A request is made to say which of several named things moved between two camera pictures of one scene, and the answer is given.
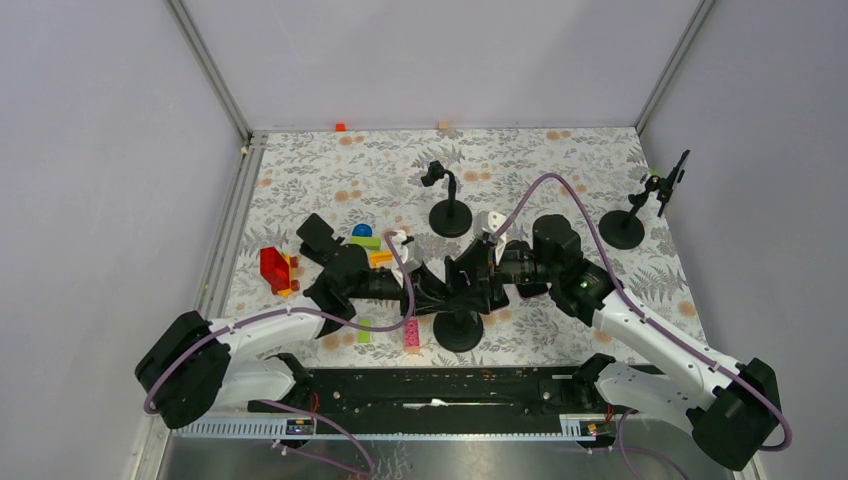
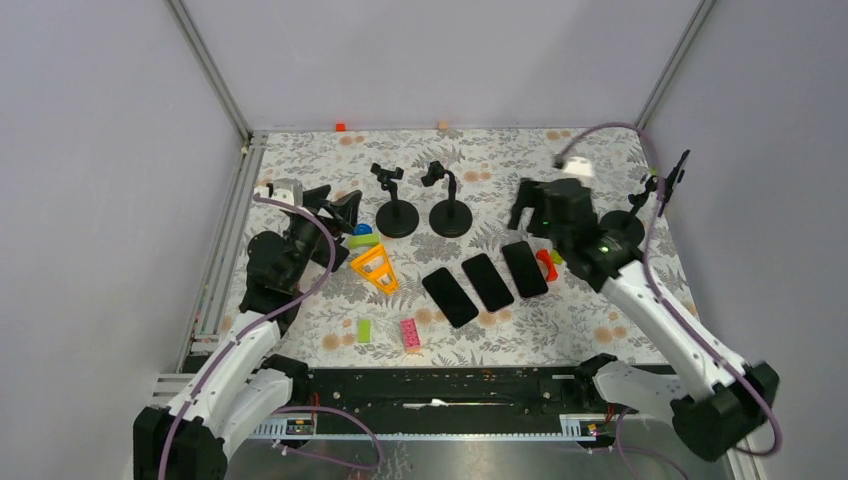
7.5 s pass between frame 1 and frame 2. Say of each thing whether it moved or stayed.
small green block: stayed
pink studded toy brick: stayed
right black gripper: moved
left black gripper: moved
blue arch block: stayed
